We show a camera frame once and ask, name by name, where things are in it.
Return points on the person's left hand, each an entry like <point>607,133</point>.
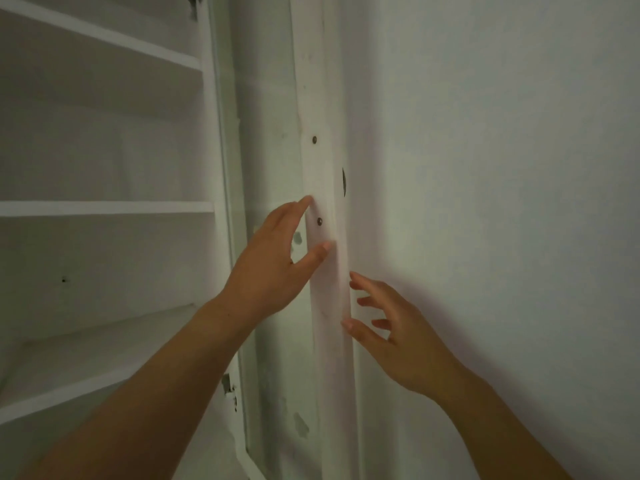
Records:
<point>270,279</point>

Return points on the person's right hand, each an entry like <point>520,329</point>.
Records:
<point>410,344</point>

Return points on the white cabinet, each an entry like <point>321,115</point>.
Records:
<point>100,209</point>

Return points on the white glass-panel cabinet door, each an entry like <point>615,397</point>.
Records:
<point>320,94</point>

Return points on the person's left forearm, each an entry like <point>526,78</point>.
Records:
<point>145,399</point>

